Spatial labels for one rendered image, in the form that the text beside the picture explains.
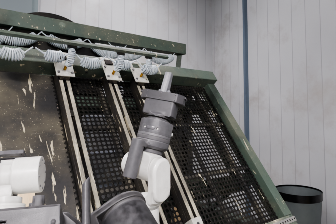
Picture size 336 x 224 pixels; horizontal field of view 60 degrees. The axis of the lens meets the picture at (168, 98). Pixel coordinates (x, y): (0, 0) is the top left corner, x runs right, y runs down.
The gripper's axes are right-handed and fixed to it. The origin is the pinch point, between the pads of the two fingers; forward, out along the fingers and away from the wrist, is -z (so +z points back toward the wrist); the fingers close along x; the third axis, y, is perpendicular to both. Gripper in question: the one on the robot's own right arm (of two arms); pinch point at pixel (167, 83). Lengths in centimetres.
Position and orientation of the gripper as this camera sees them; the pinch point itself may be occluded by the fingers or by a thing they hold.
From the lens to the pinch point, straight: 80.0
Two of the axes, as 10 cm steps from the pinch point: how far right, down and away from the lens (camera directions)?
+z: -2.3, 9.5, -2.1
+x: -9.4, -1.6, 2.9
